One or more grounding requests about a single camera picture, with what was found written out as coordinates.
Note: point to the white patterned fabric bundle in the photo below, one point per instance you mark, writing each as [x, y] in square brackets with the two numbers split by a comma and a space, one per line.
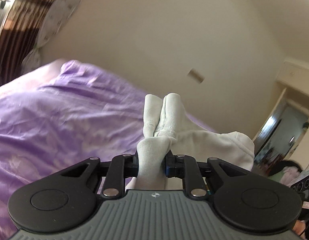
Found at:
[56, 17]

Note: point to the brown patterned curtain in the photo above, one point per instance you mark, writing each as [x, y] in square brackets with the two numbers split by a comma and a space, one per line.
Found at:
[18, 34]

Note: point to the purple floral bed cover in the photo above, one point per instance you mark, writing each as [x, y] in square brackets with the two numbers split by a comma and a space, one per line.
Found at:
[58, 115]

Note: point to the white long sleeve sweatshirt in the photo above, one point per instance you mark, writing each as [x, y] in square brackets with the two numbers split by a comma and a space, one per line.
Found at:
[168, 128]

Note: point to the dark wooden door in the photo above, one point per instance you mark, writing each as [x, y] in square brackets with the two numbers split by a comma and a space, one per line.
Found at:
[265, 133]

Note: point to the person's right hand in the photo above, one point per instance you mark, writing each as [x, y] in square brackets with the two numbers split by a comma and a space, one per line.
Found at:
[299, 228]

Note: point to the wall socket plate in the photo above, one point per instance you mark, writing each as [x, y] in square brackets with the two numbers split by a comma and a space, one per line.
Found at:
[195, 75]

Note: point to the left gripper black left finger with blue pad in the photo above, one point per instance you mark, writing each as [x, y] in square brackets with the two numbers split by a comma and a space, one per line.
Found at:
[121, 167]

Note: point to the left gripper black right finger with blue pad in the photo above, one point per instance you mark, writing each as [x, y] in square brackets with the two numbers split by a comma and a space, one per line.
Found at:
[185, 167]

